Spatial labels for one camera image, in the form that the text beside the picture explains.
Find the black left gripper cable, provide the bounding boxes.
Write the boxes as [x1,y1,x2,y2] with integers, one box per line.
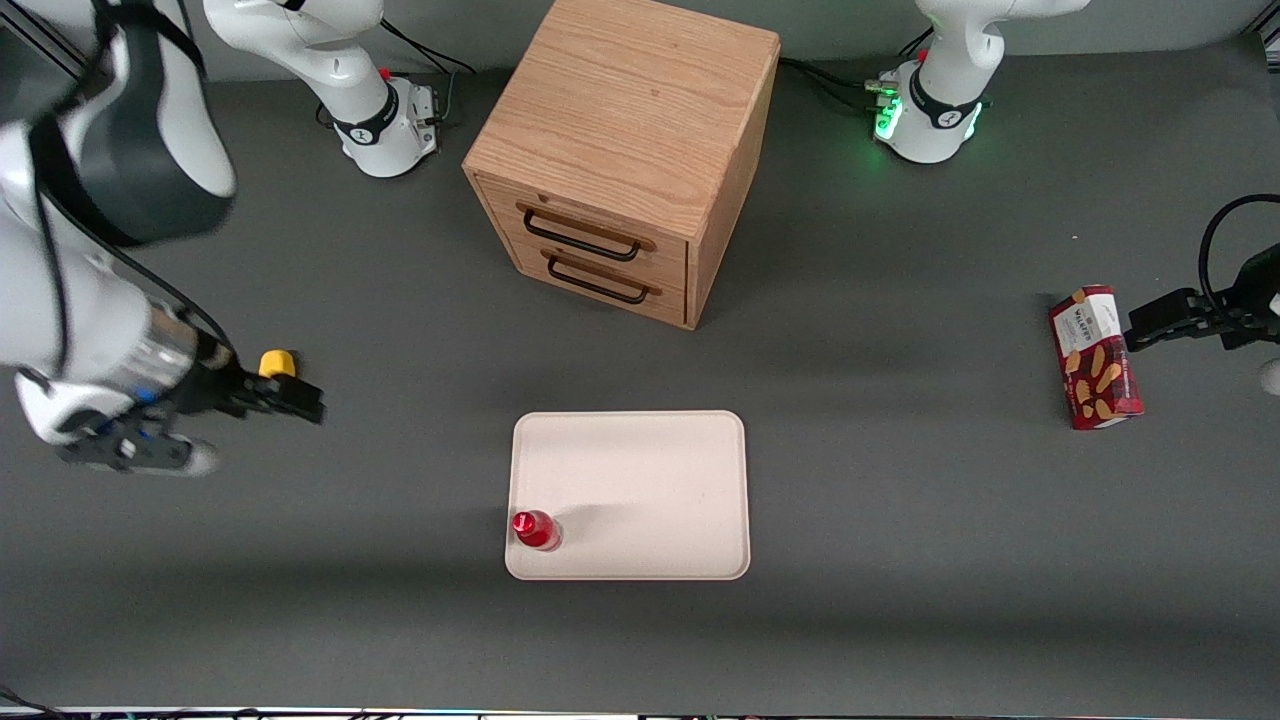
[1198,194,1280,301]

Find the wooden drawer black handle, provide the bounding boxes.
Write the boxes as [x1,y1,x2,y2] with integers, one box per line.
[505,238,689,327]
[478,178,691,271]

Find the red coke bottle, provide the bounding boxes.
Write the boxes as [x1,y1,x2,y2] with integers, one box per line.
[511,508,564,554]

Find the cream rectangular tray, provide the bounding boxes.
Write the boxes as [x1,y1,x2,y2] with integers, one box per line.
[504,409,752,582]

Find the black right arm base cables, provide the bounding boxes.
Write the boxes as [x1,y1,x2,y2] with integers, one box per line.
[316,18,483,133]

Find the red tartan shortbread box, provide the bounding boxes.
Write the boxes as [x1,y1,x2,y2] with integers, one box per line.
[1048,284,1145,432]

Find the wooden drawer cabinet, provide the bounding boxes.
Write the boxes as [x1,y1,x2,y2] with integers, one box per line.
[462,0,782,332]

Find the black arm base cables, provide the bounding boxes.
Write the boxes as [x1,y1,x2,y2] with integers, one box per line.
[316,18,483,133]
[778,28,935,113]

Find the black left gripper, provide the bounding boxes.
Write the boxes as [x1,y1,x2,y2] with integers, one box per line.
[1126,243,1280,352]

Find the black left arm base cables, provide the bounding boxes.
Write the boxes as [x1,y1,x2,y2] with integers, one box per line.
[778,28,935,113]

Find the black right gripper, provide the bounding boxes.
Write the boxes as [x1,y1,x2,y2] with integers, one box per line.
[165,335,327,427]

